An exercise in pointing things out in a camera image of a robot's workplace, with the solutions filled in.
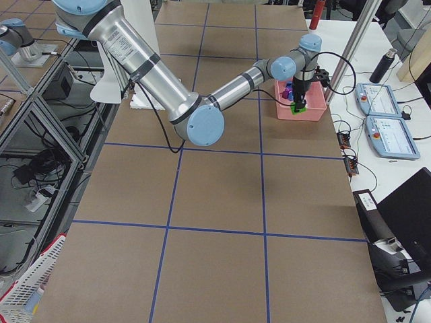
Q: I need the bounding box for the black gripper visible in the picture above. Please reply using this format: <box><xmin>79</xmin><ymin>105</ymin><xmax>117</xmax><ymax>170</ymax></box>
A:
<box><xmin>292</xmin><ymin>79</ymin><xmax>310</xmax><ymax>113</ymax></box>

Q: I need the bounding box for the green block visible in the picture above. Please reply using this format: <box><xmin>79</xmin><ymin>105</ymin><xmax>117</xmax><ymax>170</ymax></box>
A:
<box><xmin>290</xmin><ymin>102</ymin><xmax>306</xmax><ymax>115</ymax></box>

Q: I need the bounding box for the purple block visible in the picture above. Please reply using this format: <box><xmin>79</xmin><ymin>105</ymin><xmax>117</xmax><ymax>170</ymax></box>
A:
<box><xmin>281</xmin><ymin>87</ymin><xmax>294</xmax><ymax>101</ymax></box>

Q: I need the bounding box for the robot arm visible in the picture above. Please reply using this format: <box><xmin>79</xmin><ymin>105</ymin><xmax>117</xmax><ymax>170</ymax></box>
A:
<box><xmin>53</xmin><ymin>1</ymin><xmax>322</xmax><ymax>147</ymax></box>

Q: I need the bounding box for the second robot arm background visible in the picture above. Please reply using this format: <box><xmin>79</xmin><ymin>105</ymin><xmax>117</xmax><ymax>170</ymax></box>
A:
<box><xmin>1</xmin><ymin>18</ymin><xmax>57</xmax><ymax>68</ymax></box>

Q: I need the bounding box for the pink plastic box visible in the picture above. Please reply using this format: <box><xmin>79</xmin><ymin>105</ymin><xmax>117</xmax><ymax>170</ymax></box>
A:
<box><xmin>274</xmin><ymin>79</ymin><xmax>328</xmax><ymax>122</ymax></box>

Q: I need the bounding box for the upper teach pendant tablet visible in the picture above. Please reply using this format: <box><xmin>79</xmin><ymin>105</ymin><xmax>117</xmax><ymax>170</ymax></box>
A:
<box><xmin>355</xmin><ymin>83</ymin><xmax>401</xmax><ymax>117</ymax></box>

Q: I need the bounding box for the teach pendant tablet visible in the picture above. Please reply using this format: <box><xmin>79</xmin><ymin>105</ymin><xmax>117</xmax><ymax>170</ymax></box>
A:
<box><xmin>355</xmin><ymin>83</ymin><xmax>401</xmax><ymax>117</ymax></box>
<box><xmin>365</xmin><ymin>115</ymin><xmax>420</xmax><ymax>160</ymax></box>

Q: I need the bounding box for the black water bottle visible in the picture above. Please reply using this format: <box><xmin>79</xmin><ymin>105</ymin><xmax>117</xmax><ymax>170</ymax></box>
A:
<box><xmin>369</xmin><ymin>48</ymin><xmax>397</xmax><ymax>83</ymax></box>

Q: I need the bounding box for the lower teach pendant tablet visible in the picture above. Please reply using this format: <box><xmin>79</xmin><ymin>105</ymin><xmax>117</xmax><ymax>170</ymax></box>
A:
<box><xmin>365</xmin><ymin>115</ymin><xmax>420</xmax><ymax>160</ymax></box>

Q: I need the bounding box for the red cylinder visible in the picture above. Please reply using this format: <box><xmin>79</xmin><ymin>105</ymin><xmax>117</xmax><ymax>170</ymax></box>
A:
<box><xmin>309</xmin><ymin>0</ymin><xmax>326</xmax><ymax>30</ymax></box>

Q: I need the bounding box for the black laptop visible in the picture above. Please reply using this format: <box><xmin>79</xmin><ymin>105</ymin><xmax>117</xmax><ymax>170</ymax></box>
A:
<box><xmin>378</xmin><ymin>167</ymin><xmax>430</xmax><ymax>269</ymax></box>

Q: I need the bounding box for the white plastic basket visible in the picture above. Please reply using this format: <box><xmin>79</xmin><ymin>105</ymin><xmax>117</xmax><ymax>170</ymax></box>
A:
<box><xmin>1</xmin><ymin>234</ymin><xmax>66</xmax><ymax>322</ymax></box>

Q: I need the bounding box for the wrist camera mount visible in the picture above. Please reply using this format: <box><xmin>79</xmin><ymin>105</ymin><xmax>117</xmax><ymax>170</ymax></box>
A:
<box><xmin>312</xmin><ymin>65</ymin><xmax>331</xmax><ymax>88</ymax></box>

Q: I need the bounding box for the aluminium frame post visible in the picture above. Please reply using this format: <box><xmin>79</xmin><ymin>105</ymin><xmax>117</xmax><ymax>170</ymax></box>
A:
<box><xmin>325</xmin><ymin>0</ymin><xmax>382</xmax><ymax>104</ymax></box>

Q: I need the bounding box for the black braided cable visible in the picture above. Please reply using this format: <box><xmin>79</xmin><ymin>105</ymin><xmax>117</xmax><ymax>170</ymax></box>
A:
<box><xmin>134</xmin><ymin>52</ymin><xmax>356</xmax><ymax>155</ymax></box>

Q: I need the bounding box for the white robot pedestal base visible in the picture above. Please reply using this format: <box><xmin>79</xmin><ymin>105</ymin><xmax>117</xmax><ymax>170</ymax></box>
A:
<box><xmin>90</xmin><ymin>1</ymin><xmax>160</xmax><ymax>104</ymax></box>

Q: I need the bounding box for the aluminium frame rack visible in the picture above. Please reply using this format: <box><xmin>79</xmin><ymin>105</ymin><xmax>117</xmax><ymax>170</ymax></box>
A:
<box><xmin>1</xmin><ymin>38</ymin><xmax>119</xmax><ymax>284</ymax></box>

